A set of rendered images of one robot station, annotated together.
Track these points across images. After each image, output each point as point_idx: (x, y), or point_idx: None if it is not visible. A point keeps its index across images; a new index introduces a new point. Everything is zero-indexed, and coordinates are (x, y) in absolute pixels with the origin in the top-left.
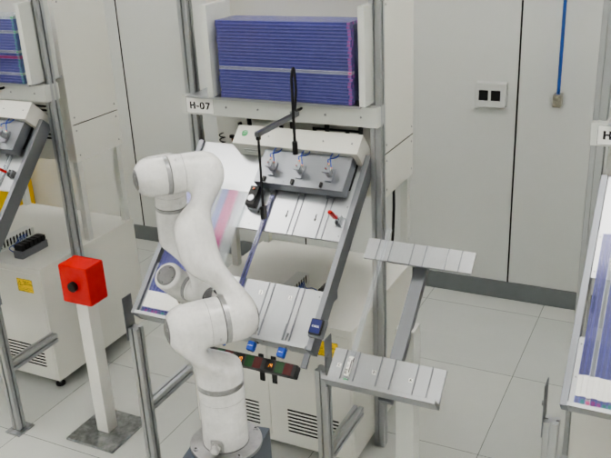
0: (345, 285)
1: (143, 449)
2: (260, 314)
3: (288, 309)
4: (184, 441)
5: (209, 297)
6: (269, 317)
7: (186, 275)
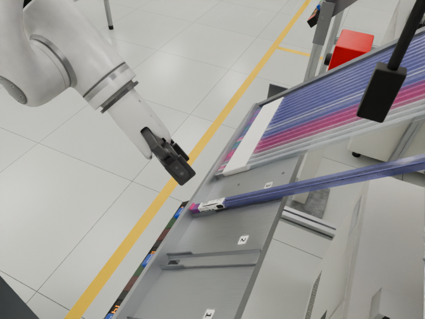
0: None
1: (276, 230)
2: (198, 257)
3: (183, 318)
4: (293, 265)
5: (17, 98)
6: (185, 278)
7: (41, 32)
